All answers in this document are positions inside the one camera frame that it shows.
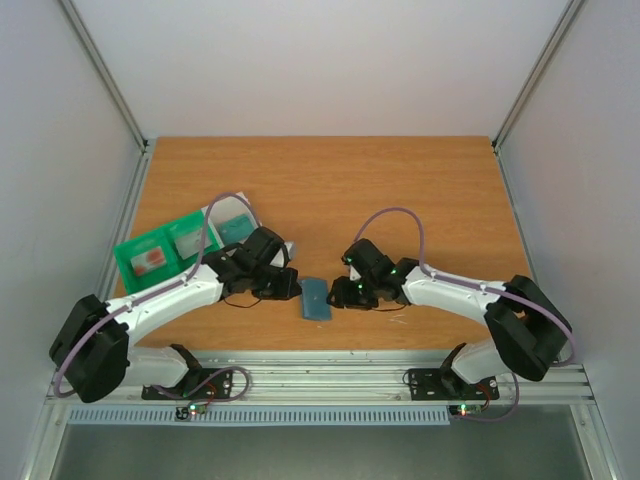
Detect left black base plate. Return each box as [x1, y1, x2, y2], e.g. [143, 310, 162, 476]
[141, 368, 234, 401]

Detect right small circuit board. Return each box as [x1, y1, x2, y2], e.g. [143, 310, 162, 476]
[449, 403, 485, 417]

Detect aluminium side rail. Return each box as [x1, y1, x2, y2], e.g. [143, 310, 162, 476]
[96, 141, 155, 300]
[495, 147, 566, 366]

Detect grey slotted cable duct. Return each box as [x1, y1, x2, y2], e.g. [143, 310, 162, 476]
[68, 405, 450, 427]

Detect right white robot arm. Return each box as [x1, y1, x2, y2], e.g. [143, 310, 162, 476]
[327, 239, 572, 397]

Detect white plastic bin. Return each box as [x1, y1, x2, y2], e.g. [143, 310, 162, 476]
[208, 191, 261, 246]

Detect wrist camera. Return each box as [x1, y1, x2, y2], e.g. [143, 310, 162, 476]
[349, 265, 361, 281]
[270, 241, 297, 267]

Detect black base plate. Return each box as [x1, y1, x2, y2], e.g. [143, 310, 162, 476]
[402, 368, 500, 401]
[141, 368, 234, 401]

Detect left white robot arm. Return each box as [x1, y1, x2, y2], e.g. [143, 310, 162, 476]
[49, 226, 302, 403]

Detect small circuit board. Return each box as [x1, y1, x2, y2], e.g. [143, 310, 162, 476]
[449, 403, 485, 417]
[174, 404, 208, 421]

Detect silver card in green bin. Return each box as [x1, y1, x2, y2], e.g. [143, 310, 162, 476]
[171, 228, 202, 260]

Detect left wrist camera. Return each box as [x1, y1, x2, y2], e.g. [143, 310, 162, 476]
[270, 241, 297, 267]

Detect left aluminium side rail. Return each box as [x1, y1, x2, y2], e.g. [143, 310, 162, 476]
[96, 141, 155, 300]

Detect green two-compartment bin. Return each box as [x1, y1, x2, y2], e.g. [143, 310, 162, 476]
[113, 211, 204, 294]

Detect right aluminium side rail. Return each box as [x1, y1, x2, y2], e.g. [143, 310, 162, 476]
[495, 147, 566, 366]

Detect aluminium frame post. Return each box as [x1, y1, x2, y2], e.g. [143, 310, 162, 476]
[56, 0, 148, 153]
[491, 0, 586, 155]

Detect left aluminium frame post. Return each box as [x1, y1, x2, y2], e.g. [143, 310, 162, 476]
[56, 0, 148, 153]

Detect teal credit card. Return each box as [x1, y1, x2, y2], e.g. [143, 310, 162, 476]
[216, 214, 255, 244]

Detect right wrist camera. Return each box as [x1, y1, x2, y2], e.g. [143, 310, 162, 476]
[349, 265, 361, 281]

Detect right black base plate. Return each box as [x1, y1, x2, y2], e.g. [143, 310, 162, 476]
[402, 368, 500, 401]

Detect red white card in bin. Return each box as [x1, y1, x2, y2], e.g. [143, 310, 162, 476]
[130, 247, 166, 277]

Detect right aluminium frame post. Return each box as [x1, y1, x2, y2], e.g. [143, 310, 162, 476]
[491, 0, 586, 155]

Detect teal leather card holder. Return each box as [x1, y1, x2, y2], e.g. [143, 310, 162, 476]
[300, 277, 332, 322]

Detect aluminium front rail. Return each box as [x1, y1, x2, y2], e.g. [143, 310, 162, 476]
[45, 349, 596, 406]

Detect left small circuit board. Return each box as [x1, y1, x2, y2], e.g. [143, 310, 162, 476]
[174, 404, 208, 421]

